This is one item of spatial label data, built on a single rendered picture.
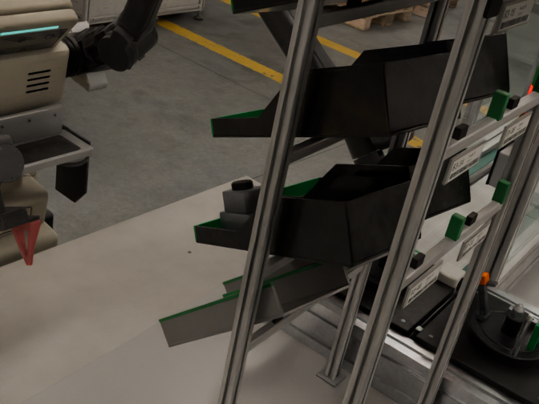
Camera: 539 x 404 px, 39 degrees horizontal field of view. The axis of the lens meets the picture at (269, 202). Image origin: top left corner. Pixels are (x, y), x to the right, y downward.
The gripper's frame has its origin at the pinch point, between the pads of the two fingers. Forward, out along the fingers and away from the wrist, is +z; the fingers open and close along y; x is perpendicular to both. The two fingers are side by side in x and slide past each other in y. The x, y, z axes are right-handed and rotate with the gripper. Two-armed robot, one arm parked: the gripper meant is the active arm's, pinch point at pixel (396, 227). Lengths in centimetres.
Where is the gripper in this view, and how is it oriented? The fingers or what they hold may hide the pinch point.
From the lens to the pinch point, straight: 144.0
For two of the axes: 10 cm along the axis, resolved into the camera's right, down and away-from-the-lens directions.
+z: 3.8, 9.2, 0.7
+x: -7.1, 2.4, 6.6
